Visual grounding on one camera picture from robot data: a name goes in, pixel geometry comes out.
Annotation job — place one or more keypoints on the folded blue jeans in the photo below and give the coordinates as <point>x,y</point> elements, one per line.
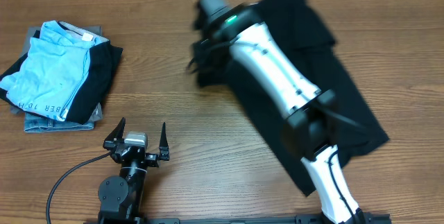
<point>38,124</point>

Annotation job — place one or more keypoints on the light blue folded t-shirt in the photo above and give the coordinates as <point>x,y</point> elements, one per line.
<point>56,66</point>

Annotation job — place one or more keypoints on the grey folded garment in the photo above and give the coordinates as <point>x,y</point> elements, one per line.
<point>96,114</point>

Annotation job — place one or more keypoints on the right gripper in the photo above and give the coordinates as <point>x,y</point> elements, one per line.
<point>200,57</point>

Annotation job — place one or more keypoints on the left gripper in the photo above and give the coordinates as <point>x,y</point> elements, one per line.
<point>154,160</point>

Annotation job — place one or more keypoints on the black t-shirt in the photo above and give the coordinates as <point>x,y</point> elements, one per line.
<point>308,43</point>

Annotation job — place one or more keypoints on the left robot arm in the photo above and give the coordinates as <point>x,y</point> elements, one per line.
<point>121,195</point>

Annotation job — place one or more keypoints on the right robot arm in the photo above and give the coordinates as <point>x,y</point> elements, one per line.
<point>310,114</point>

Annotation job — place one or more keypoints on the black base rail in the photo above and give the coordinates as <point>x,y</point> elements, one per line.
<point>298,219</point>

